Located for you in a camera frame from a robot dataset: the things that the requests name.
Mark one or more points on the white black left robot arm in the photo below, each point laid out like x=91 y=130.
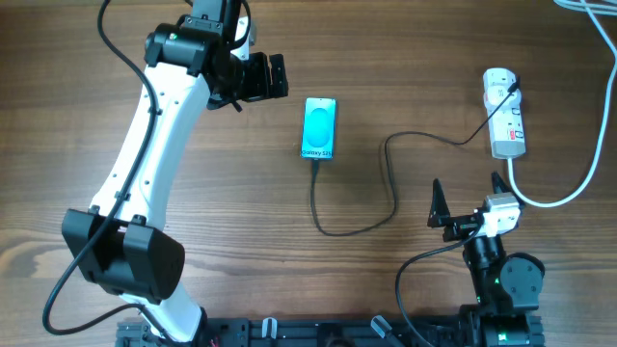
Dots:
x=203 y=62

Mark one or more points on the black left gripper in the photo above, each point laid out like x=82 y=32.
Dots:
x=258 y=87

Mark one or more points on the white USB charger plug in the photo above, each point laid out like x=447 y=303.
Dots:
x=505 y=96

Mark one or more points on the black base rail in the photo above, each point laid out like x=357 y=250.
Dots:
x=454 y=330

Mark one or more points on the white power strip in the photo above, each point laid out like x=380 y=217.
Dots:
x=505 y=124

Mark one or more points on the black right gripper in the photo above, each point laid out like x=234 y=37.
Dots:
x=459 y=226

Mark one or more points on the blue screen Galaxy smartphone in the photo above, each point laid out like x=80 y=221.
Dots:
x=318 y=136

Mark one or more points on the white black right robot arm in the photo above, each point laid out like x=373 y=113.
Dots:
x=507 y=286

